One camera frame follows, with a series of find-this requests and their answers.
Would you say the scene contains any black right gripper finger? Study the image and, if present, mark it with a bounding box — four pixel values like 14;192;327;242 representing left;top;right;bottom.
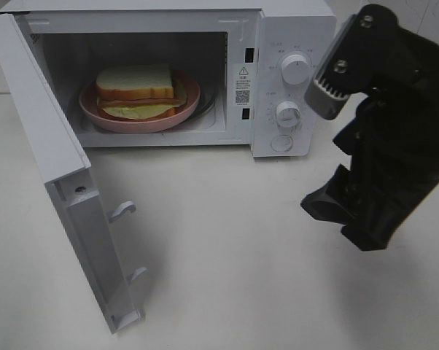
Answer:
300;165;362;225
305;4;398;120

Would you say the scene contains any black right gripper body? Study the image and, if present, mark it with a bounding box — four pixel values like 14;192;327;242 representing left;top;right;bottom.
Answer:
334;26;439;251

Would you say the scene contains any round door release button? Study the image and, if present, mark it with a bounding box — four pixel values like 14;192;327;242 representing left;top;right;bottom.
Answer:
271;135;293;152

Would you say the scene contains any white bread top slice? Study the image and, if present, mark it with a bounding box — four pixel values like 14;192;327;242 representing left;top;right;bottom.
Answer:
96;63;174;101

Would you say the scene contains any ham slice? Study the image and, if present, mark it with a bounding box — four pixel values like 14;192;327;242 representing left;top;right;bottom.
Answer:
96;98;187;108

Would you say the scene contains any pink round plate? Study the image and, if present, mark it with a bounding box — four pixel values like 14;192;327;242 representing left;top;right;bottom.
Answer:
79;70;201;134

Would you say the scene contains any white microwave door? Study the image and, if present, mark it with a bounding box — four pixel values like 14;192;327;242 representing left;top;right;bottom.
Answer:
0;14;146;333

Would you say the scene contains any white upper power knob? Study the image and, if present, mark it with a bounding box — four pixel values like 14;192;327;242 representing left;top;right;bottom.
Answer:
280;52;311;85

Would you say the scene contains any white lower timer knob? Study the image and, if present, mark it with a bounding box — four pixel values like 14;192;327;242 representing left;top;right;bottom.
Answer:
276;101;300;128

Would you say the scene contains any warning label sticker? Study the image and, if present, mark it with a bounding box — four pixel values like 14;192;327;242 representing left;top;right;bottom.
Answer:
233;64;253;106

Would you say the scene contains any glass microwave turntable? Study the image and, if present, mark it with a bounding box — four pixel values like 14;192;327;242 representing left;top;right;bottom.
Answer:
81;85;220;133

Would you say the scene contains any white microwave oven body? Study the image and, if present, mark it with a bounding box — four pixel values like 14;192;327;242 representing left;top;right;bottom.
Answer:
0;1;336;158

